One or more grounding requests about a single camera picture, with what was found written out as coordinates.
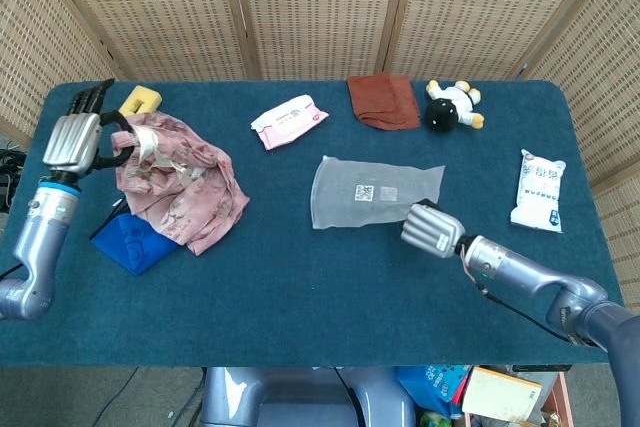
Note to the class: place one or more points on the woven bamboo folding screen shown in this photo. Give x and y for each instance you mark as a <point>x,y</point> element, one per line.
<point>315,7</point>

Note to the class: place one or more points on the blue fabric pouch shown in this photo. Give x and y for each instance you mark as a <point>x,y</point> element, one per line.
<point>135,249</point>

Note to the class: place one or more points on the pink wet wipes pack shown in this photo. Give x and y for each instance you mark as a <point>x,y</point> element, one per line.
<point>287,122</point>

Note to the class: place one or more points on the cream yellow book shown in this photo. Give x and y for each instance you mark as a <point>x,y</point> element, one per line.
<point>500,394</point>

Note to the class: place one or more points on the brown folded cloth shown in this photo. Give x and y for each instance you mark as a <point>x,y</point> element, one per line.
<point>382,99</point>

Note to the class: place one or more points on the pink floral garment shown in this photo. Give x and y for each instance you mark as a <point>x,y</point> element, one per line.
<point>185,182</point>

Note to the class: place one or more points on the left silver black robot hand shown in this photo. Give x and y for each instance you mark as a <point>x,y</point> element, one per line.
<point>72,139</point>

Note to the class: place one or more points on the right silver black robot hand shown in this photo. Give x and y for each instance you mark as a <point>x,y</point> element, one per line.
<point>432,229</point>

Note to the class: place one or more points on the clear plastic bag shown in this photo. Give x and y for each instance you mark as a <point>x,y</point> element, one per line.
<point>340,197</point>

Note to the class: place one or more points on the pink plastic crate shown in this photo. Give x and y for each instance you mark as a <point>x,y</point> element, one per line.
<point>560,397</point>

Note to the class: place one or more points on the yellow sponge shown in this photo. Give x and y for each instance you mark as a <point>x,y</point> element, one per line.
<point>147,97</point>

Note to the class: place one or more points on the blue carpet table cover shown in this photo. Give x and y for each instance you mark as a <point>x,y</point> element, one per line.
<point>300,307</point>

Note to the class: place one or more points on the black white plush toy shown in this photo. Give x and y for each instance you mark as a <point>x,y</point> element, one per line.
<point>442,114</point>

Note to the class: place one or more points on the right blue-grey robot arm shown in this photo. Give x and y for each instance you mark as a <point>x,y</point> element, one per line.
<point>530,277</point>

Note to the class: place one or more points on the blue-grey robot torso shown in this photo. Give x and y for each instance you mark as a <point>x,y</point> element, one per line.
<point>300,402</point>

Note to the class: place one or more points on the white pouch with blue print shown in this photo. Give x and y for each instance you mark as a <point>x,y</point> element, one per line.
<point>540,197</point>

